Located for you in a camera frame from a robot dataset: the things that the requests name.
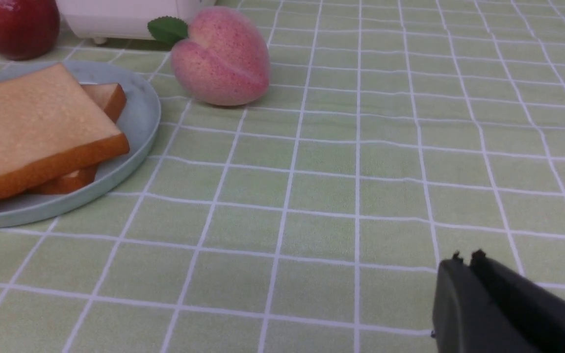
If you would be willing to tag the red apple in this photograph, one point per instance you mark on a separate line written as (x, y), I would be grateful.
(28, 28)

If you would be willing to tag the light blue round plate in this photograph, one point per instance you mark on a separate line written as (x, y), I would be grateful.
(139, 121)

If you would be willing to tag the toast slice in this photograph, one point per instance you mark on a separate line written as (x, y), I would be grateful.
(110, 97)
(50, 127)

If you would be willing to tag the pink peach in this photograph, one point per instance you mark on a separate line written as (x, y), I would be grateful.
(219, 57)

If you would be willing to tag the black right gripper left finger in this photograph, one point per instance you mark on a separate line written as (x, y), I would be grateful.
(465, 318)

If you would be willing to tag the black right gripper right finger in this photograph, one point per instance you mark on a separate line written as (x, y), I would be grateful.
(537, 314)

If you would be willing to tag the white two-slot toaster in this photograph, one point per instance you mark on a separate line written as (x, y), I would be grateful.
(100, 20)

